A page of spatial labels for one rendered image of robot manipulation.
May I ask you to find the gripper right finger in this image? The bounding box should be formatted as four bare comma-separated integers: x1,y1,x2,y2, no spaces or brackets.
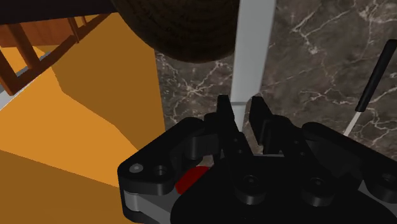
249,95,397,204

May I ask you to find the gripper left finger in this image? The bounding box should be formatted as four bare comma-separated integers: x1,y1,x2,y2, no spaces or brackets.
117,94,254,197

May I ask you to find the long grey bar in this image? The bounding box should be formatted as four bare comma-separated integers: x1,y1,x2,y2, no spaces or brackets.
230,0,277,132

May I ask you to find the red round object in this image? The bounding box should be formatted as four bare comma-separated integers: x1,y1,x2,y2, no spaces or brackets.
175,165,212,195

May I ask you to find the dark brown woven basket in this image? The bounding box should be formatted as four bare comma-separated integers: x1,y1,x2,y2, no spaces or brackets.
111,0,240,64

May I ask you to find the brown wooden chair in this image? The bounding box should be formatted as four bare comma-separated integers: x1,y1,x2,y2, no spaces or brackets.
0,13,111,96

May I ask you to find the black-handled white-bladed knife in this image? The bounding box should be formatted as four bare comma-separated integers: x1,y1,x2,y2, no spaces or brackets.
343,39,397,137

